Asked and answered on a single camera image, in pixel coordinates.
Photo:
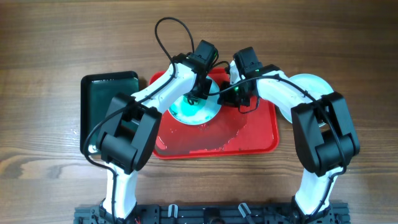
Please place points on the red plastic tray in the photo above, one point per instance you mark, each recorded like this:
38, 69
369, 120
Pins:
229, 133

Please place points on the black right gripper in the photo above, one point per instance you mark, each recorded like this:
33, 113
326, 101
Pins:
226, 99

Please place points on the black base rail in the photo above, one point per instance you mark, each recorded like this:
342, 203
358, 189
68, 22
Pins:
242, 213

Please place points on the black water basin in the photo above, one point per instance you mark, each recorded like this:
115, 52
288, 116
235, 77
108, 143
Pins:
97, 92

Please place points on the green yellow sponge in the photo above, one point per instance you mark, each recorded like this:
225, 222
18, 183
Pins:
191, 100

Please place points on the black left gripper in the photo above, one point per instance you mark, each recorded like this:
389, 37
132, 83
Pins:
204, 94

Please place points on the pale blue plate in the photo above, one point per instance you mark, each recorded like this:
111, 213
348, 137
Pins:
194, 114

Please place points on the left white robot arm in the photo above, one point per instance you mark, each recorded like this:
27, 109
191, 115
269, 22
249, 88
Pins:
127, 135

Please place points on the pale green plate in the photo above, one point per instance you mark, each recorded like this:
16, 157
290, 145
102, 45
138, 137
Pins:
311, 84

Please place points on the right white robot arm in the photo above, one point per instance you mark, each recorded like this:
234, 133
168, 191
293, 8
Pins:
324, 134

